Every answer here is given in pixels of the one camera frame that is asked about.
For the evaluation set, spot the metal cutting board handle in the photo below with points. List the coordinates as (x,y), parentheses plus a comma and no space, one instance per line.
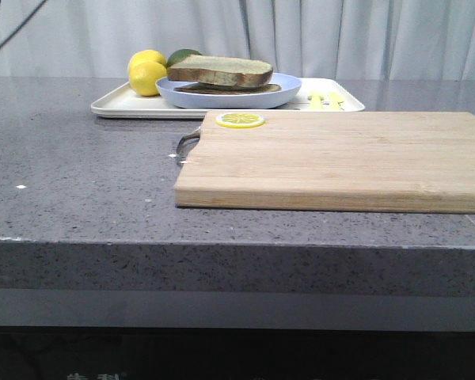
(185,144)

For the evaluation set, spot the front yellow lemon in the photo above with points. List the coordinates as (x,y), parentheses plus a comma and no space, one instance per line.
(143,78)

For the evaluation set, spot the wooden cutting board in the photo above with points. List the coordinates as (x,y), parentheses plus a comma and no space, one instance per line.
(335,161)

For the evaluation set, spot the yellow lemon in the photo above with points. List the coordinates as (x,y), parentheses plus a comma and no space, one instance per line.
(143,78)
(148,55)

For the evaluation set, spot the light blue round plate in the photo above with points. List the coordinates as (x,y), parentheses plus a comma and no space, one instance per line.
(289,87)

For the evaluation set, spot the lemon slice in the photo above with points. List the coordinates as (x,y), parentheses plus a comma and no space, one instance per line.
(239,120)

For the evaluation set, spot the rear yellow lemon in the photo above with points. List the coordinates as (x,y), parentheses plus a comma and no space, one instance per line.
(148,55)

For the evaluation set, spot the grey curtain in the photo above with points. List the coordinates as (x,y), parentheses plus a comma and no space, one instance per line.
(398,40)

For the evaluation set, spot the white rectangular tray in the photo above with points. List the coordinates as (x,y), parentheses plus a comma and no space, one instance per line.
(123,102)

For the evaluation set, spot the bread slice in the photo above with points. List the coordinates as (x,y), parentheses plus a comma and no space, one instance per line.
(221,71)
(205,88)

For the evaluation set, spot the green lime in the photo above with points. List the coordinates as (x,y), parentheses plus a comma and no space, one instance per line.
(180,55)

